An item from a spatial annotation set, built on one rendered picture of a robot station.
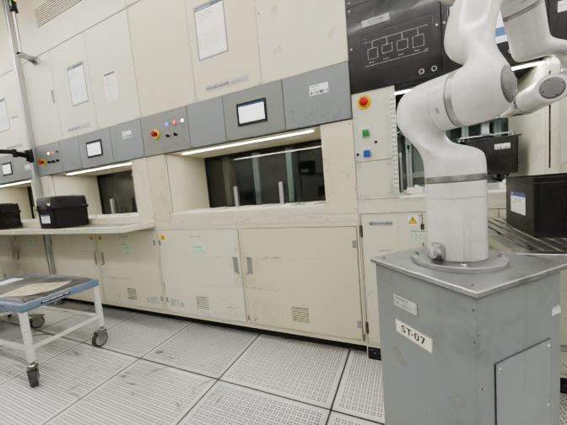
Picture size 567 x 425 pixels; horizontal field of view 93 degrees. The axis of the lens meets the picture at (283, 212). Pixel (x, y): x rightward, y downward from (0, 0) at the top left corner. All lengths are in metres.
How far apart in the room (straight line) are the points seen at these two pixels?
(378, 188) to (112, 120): 2.04
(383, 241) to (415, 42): 0.93
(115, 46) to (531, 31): 2.40
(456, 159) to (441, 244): 0.19
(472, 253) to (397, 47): 1.08
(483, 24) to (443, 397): 0.79
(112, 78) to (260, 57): 1.27
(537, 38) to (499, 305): 0.79
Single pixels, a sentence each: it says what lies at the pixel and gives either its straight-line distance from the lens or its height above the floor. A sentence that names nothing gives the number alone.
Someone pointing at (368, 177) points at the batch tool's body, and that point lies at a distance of 1.43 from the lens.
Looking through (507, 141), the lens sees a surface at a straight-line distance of 1.69.
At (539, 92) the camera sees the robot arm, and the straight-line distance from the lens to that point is 1.16.
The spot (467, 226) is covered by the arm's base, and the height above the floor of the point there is 0.85.
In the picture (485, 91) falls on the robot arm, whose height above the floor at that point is 1.11.
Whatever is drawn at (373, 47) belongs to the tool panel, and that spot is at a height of 1.59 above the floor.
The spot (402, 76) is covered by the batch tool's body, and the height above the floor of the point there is 1.43.
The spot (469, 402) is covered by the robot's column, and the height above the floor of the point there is 0.54.
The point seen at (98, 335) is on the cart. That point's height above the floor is 0.09.
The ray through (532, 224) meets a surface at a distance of 1.06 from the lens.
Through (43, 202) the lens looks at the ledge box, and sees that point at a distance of 2.89.
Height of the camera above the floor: 0.97
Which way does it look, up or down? 5 degrees down
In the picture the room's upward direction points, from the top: 5 degrees counter-clockwise
